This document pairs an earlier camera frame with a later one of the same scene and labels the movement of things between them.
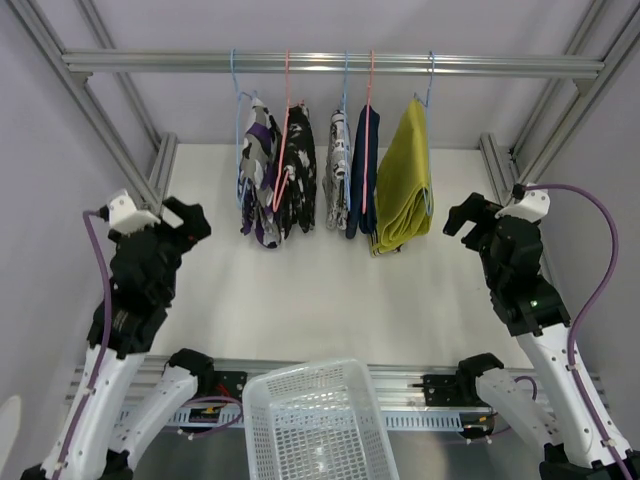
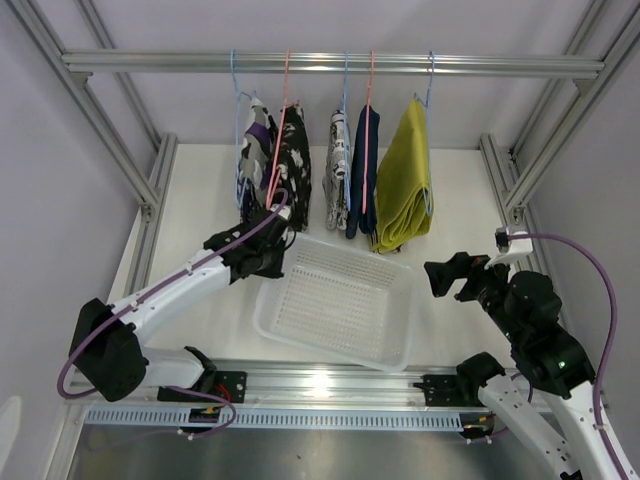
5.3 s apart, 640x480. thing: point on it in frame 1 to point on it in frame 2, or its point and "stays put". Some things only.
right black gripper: [476, 210] to [461, 264]
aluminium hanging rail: [329, 64] stays put
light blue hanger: [428, 206] stays put
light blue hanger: [346, 133] stays put
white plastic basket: [320, 421] to [342, 301]
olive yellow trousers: [405, 187] stays put
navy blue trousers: [357, 221] stays put
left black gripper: [193, 228] to [274, 271]
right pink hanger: [368, 130] stays put
